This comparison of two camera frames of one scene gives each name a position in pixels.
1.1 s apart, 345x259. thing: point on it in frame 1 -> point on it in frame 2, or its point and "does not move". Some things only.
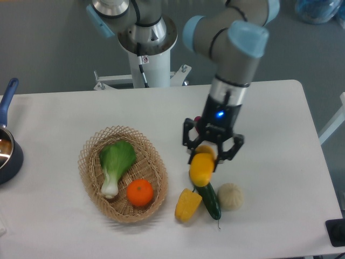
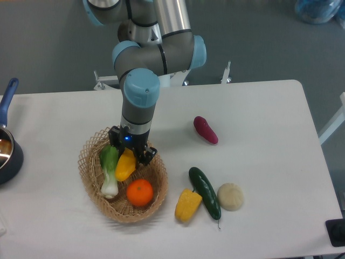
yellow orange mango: (202, 165) -> (125, 165)
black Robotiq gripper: (217, 122) -> (123, 138)
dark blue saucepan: (11, 152) does not move
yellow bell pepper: (187, 204) does not move
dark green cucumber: (209, 199) does not move
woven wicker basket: (149, 166) does not move
